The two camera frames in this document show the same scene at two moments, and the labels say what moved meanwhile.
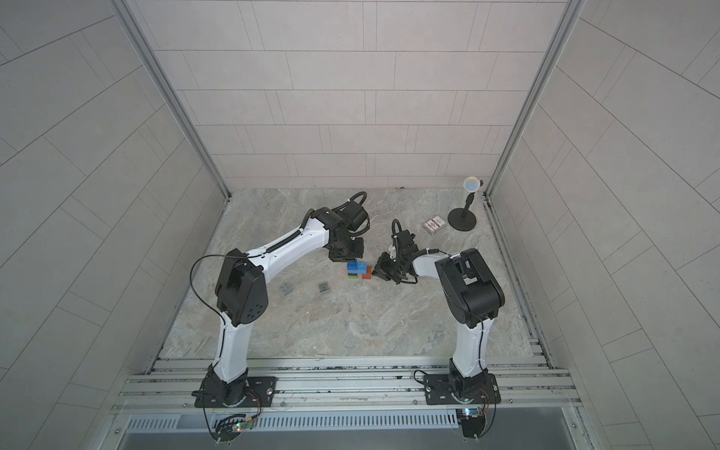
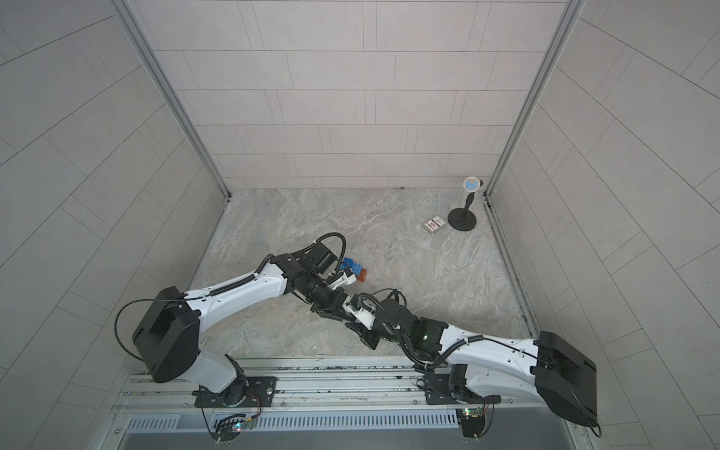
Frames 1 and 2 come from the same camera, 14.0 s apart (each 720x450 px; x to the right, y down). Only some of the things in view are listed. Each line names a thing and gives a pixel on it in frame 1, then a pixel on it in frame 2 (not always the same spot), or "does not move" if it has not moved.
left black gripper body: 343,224 to 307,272
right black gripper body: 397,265 to 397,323
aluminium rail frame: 346,383 does not move
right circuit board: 472,422 does not move
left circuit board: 230,427 does not move
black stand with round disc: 463,219 does not move
